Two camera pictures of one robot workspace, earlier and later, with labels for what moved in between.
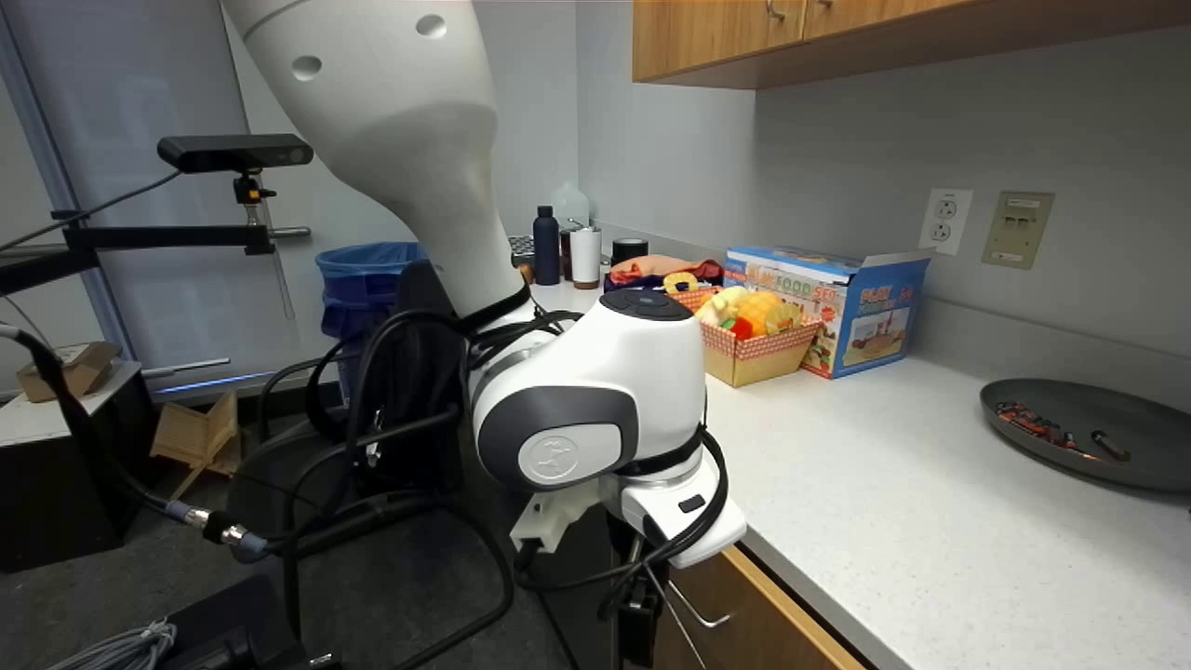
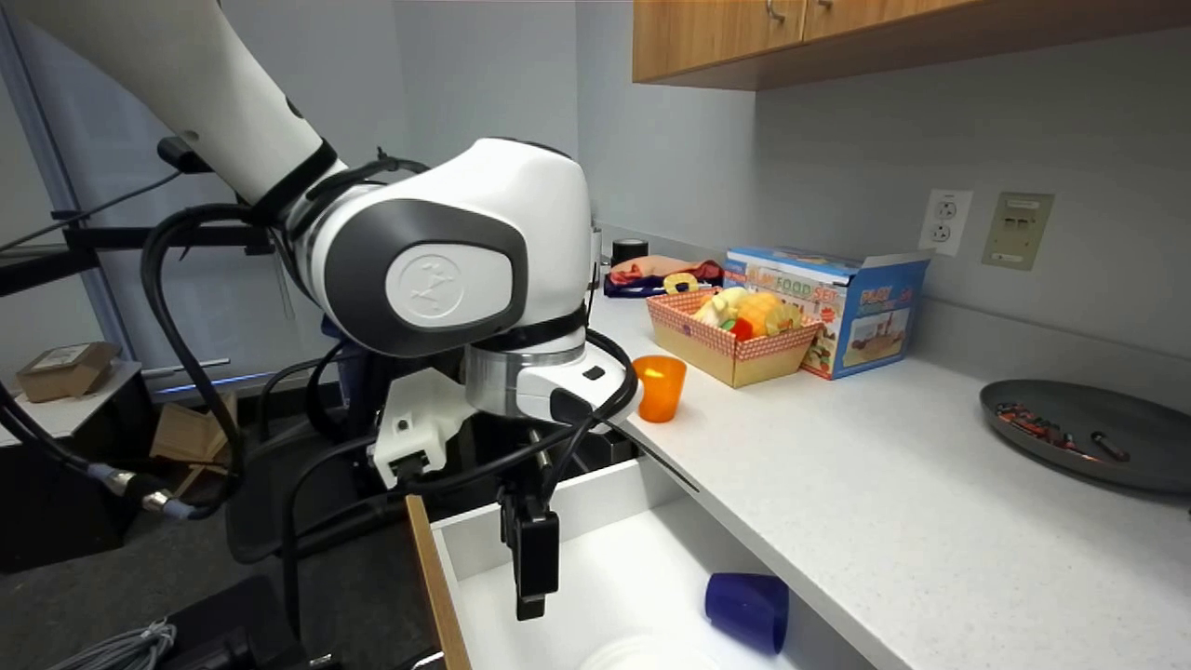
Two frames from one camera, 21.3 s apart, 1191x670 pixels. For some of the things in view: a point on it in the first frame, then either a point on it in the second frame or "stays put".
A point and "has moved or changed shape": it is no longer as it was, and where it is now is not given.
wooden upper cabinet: x=786 y=41 stays put
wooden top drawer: x=722 y=613 has moved or changed shape
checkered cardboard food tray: x=753 y=337 stays put
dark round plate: x=1132 y=437 stays put
